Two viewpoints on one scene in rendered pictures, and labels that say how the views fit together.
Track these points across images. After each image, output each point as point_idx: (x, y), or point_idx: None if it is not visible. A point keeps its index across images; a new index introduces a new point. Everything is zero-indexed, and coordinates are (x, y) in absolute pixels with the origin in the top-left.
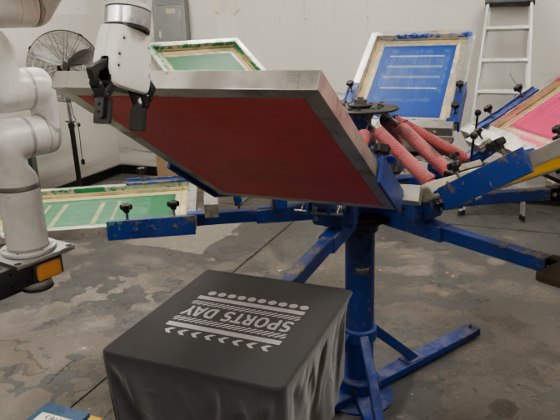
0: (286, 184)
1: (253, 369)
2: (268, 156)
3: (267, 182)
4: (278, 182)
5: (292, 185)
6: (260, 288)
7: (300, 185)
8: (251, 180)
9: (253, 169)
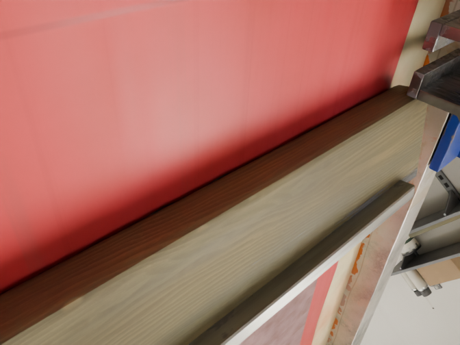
0: (201, 126)
1: None
2: None
3: (107, 187)
4: (172, 157)
5: (229, 108)
6: None
7: (261, 103)
8: (0, 246)
9: None
